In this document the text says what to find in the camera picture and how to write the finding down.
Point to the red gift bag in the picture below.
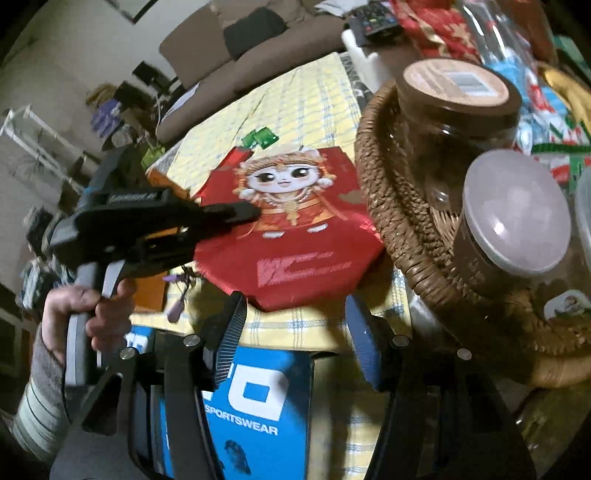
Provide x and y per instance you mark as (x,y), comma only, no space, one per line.
(314,272)

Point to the person's left forearm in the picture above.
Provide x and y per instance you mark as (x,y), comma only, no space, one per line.
(39,406)

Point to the wicker basket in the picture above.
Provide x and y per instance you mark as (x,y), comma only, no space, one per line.
(406,221)

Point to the orange cardboard box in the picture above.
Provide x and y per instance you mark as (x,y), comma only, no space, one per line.
(150,290)

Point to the black cushion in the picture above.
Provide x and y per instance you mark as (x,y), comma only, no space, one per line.
(254,30)

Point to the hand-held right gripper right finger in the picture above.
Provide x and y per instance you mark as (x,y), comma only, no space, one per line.
(364,344)

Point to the pile of red packets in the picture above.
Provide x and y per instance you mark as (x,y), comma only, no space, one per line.
(434,27)

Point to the container with grey lid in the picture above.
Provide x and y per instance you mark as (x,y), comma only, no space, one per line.
(517,207)
(584,203)

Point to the pile of striped candy wrappers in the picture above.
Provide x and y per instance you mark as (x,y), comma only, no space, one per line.
(554,134)

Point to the black speaker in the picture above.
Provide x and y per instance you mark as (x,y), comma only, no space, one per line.
(145,74)

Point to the person's left hand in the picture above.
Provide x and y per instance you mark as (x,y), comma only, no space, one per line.
(108,318)

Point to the blue printed package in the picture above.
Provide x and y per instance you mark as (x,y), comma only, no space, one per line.
(138,339)
(258,397)

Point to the blue storage boxes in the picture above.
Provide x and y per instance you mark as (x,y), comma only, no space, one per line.
(106,120)

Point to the green packet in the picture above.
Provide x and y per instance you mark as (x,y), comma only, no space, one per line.
(258,138)

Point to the black remote control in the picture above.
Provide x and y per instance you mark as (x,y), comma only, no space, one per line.
(374,23)

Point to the plastic bottle with blue label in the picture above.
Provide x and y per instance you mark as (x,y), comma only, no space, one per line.
(503,64)

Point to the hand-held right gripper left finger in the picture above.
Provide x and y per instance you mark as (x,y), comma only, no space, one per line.
(226,344)

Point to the yellow checked tablecloth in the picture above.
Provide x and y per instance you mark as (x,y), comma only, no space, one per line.
(300,106)

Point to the white pole rack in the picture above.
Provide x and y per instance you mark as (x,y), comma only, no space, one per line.
(32,134)

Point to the jar with brown lid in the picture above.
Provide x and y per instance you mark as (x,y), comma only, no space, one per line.
(457,83)

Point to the bananas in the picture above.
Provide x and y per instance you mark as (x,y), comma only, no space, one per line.
(572,97)

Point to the brown sofa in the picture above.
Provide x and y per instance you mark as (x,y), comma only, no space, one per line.
(258,69)

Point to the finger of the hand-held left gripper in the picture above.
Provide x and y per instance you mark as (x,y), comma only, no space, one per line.
(226,214)
(175,244)

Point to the cup with picture sticker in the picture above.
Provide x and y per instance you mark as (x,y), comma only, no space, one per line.
(568,307)

